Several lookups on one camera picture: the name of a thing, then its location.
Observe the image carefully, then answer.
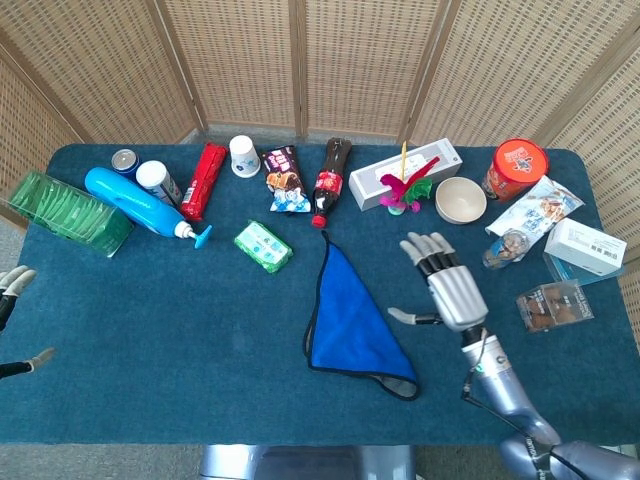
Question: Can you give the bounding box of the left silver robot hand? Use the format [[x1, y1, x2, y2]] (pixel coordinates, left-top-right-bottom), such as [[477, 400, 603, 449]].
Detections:
[[0, 264, 57, 380]]

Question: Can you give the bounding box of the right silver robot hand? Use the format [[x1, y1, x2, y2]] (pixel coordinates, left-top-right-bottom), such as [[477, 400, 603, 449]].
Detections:
[[387, 231, 490, 334]]

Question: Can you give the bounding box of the grey cloth with black trim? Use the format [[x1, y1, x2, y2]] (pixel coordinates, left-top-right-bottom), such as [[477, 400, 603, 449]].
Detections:
[[303, 229, 420, 401]]

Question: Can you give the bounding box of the clear plastic snack cup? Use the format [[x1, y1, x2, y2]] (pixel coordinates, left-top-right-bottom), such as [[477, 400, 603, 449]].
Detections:
[[481, 227, 531, 271]]

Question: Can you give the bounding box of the green transparent packet box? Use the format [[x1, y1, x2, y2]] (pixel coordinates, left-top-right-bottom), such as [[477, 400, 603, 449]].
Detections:
[[8, 170, 135, 259]]

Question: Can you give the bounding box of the clear box of brown cookies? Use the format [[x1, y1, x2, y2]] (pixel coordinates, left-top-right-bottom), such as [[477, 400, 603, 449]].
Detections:
[[515, 279, 596, 334]]

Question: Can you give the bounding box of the beige bowl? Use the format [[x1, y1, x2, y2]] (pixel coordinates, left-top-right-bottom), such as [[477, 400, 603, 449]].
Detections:
[[434, 176, 488, 226]]

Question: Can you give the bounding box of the clear flat plastic box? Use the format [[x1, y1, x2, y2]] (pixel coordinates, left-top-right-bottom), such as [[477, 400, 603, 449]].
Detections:
[[542, 252, 626, 287]]

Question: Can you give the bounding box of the white and blue snack bag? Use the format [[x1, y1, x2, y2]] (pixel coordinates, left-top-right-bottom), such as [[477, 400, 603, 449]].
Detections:
[[484, 174, 585, 241]]

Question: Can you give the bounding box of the colourful feather shuttlecock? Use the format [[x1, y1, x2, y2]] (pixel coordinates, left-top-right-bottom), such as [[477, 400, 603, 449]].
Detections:
[[378, 140, 441, 217]]

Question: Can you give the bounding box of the small white barcode box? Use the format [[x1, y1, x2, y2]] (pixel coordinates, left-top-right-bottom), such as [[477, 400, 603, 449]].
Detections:
[[543, 217, 628, 277]]

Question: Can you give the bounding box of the long white cardboard box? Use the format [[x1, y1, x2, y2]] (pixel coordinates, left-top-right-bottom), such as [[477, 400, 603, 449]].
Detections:
[[348, 138, 464, 213]]

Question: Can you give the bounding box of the blue detergent pump bottle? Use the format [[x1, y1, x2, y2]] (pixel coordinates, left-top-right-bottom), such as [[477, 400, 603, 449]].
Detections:
[[83, 166, 214, 250]]

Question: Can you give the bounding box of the orange instant noodle tub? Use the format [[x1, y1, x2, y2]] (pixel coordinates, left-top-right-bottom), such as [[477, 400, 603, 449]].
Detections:
[[481, 138, 550, 203]]

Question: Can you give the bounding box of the silver top drink can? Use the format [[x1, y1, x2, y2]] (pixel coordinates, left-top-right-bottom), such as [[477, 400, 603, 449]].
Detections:
[[110, 148, 140, 182]]

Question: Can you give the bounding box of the blue table cloth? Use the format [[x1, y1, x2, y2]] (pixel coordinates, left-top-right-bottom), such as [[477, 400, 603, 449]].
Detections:
[[0, 143, 640, 446]]

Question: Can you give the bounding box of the cola bottle with red cap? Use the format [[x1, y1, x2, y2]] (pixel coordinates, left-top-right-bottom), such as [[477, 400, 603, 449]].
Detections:
[[310, 137, 353, 229]]

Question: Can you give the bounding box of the white cylindrical canister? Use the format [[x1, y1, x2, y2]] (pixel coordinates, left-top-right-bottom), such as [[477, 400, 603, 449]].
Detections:
[[135, 160, 184, 207]]

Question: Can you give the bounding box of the small white blue snack packet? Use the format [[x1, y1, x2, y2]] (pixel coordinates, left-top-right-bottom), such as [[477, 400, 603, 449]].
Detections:
[[269, 187, 312, 215]]

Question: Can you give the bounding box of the green wet wipes pack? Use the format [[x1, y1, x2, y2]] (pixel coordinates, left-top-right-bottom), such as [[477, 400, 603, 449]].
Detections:
[[233, 219, 295, 275]]

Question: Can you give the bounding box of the red biscuit packet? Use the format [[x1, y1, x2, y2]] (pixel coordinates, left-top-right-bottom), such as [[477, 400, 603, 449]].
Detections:
[[179, 142, 229, 223]]

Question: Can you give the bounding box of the brown chocolate snack bag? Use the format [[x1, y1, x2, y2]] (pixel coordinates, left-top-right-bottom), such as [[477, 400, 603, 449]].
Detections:
[[261, 145, 306, 201]]

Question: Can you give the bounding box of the grey robot torso base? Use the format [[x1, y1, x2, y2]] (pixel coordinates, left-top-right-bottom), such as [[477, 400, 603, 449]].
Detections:
[[199, 443, 417, 480]]

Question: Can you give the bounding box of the white flower print paper cup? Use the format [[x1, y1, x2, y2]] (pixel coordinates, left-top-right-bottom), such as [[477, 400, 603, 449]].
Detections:
[[228, 134, 262, 179]]

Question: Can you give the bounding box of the woven rattan folding screen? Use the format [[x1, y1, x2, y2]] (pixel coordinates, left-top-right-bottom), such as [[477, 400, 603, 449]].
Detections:
[[0, 0, 640, 351]]

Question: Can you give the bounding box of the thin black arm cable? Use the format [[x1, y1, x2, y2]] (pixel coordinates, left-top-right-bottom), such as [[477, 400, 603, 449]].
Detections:
[[462, 329, 531, 431]]

